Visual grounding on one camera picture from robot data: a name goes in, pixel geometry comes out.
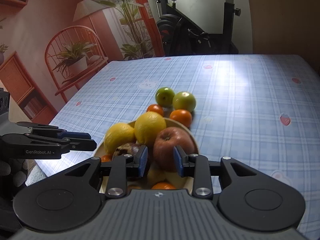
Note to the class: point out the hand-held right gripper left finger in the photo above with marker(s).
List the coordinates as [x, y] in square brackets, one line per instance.
[143, 162]

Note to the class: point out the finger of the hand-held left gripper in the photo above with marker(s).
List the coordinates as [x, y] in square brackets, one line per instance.
[75, 135]
[82, 145]

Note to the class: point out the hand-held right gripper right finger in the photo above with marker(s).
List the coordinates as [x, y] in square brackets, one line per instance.
[178, 164]

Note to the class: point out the dark purple mangosteen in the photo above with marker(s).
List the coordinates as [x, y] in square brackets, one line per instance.
[127, 150]

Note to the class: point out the red apple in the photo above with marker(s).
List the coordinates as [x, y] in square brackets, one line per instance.
[170, 142]

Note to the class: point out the small tangerine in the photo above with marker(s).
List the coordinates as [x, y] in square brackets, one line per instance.
[155, 110]
[106, 158]
[181, 118]
[163, 186]

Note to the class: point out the yellow lemon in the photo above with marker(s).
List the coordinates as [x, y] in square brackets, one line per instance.
[119, 137]

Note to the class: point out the large yellow orange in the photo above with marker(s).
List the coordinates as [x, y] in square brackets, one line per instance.
[150, 127]

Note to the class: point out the cream bowl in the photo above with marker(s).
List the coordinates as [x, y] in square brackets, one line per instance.
[176, 124]

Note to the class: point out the person's left hand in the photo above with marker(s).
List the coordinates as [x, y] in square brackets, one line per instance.
[15, 173]

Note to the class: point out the pale yellow fruit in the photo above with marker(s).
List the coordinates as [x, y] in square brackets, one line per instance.
[156, 176]

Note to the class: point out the green round fruit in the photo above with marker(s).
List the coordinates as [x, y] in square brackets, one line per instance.
[184, 101]
[164, 96]

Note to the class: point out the blue plaid tablecloth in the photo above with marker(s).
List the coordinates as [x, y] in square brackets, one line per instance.
[237, 100]

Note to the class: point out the black exercise bike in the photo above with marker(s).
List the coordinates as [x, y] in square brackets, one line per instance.
[195, 30]

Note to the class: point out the wooden door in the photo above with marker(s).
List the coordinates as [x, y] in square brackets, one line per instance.
[285, 17]

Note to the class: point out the wall poster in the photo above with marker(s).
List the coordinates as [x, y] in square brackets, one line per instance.
[62, 42]

